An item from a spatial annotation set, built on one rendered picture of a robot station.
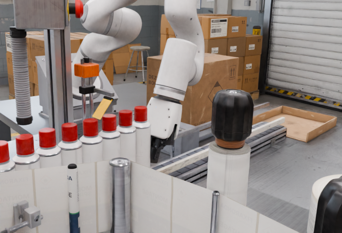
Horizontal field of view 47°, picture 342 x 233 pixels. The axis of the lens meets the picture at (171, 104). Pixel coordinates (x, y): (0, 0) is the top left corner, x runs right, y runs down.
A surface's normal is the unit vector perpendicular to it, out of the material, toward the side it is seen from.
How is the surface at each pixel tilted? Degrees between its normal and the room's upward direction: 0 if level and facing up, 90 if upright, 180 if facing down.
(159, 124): 68
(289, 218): 0
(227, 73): 90
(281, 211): 0
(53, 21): 90
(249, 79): 87
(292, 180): 0
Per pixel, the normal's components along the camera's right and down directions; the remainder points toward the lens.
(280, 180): 0.03, -0.96
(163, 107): -0.55, -0.22
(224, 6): -0.76, 0.15
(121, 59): 0.58, -0.12
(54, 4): 0.22, 0.26
